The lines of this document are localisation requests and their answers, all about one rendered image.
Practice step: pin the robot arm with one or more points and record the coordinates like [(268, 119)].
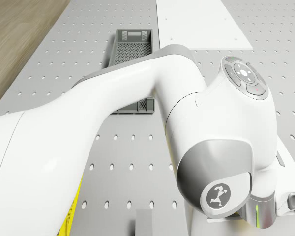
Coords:
[(137, 98)]

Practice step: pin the white board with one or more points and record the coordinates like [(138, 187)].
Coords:
[(201, 22)]

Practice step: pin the yellow basket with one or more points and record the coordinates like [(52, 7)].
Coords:
[(72, 211)]

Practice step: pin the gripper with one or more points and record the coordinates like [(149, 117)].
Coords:
[(282, 205)]

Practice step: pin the grey cube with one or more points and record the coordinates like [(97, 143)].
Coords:
[(144, 223)]

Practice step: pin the dark grey basket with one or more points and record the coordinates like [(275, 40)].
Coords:
[(132, 51)]

